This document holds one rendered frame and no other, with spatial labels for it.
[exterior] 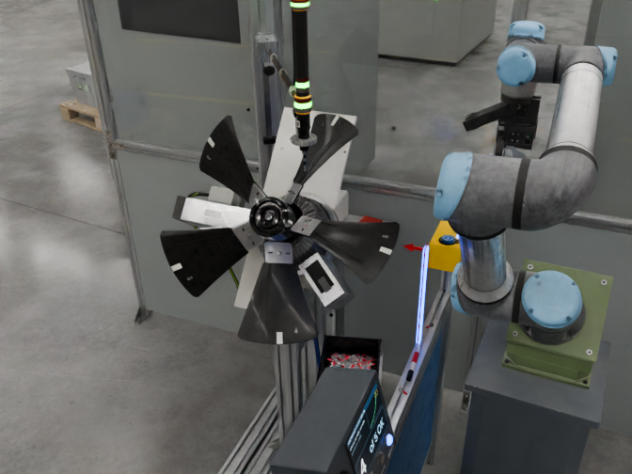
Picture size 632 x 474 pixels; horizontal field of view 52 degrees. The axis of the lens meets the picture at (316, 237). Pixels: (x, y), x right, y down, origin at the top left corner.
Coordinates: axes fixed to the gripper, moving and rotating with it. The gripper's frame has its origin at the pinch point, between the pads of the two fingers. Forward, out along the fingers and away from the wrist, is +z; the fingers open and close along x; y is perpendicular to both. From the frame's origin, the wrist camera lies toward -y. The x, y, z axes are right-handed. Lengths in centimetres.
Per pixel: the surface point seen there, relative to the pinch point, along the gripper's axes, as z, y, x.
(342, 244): 25.5, -37.9, -4.1
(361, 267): 28.7, -30.8, -8.8
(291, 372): 92, -63, 9
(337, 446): 18, -12, -77
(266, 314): 43, -55, -20
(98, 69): 10, -177, 70
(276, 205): 18, -58, -2
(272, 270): 34, -57, -11
